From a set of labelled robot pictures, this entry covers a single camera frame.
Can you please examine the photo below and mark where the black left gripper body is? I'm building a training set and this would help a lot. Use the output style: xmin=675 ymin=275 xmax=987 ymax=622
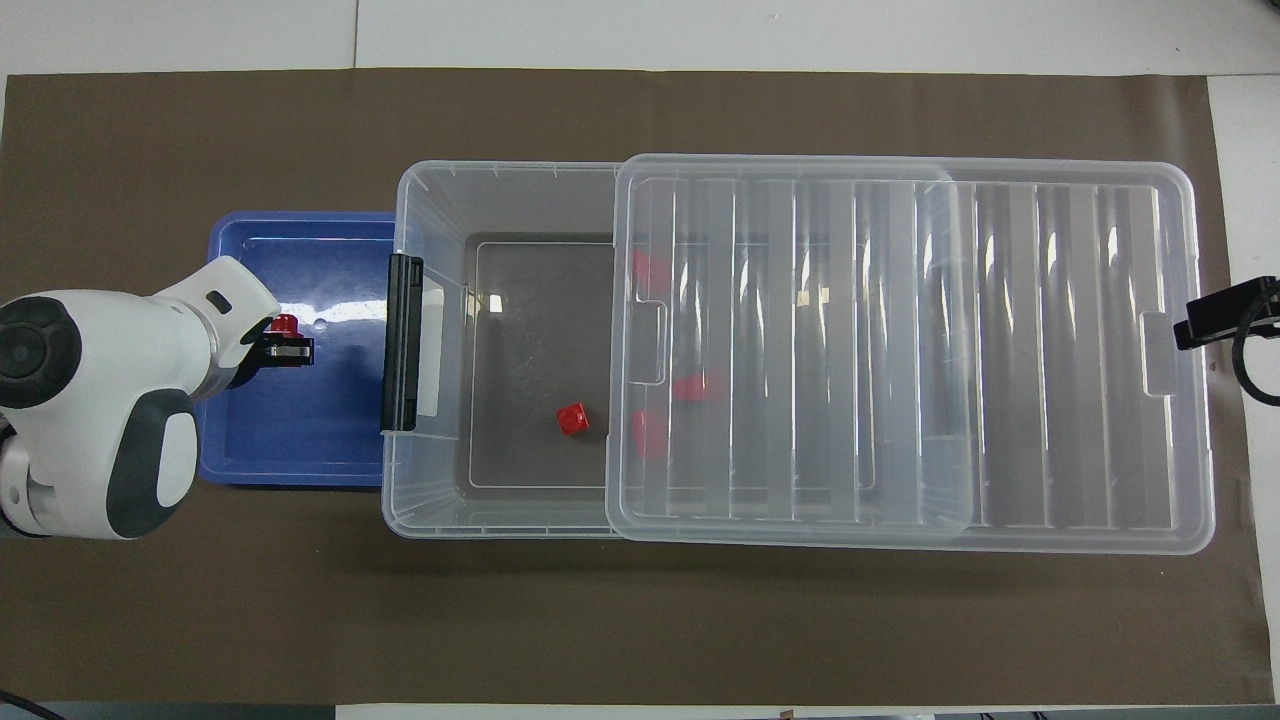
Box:
xmin=228 ymin=335 xmax=271 ymax=391

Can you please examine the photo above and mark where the clear ribbed box lid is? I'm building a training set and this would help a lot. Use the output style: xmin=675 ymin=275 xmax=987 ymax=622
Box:
xmin=605 ymin=153 xmax=1217 ymax=555

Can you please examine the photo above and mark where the blue plastic tray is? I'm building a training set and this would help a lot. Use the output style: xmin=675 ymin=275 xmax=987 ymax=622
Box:
xmin=190 ymin=211 xmax=401 ymax=488

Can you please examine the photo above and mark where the clear plastic storage box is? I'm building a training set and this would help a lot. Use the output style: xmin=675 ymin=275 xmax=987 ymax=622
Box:
xmin=382 ymin=160 xmax=979 ymax=542

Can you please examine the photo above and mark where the brown paper table mat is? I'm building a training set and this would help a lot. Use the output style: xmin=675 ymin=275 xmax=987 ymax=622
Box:
xmin=0 ymin=68 xmax=1276 ymax=706

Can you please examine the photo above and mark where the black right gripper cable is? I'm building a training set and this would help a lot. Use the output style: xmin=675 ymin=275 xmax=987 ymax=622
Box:
xmin=1232 ymin=300 xmax=1280 ymax=406

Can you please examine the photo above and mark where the black box latch handle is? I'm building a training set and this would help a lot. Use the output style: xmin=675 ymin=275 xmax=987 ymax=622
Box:
xmin=380 ymin=253 xmax=425 ymax=434

